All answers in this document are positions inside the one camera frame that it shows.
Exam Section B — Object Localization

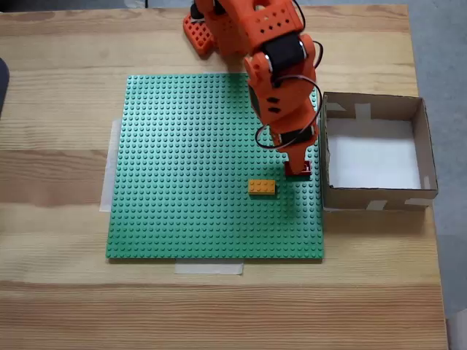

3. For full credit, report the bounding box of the red lego block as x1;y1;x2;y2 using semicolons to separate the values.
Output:
284;160;314;182

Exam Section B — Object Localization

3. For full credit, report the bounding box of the yellow lego block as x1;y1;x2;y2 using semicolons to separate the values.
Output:
247;179;277;198

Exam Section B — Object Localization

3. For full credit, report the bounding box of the brown cardboard box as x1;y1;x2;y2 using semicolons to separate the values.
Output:
318;90;439;214

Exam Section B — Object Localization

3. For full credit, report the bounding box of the green lego baseplate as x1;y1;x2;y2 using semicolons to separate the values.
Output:
105;71;326;265

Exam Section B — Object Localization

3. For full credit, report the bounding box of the masking tape strip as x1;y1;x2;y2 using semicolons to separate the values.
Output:
174;260;244;276
99;117;123;214

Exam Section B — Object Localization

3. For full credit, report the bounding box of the black rounded object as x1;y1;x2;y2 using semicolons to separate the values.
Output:
0;57;11;120

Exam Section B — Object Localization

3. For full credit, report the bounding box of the gripper servo cable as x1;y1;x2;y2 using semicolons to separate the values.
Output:
254;0;325;152

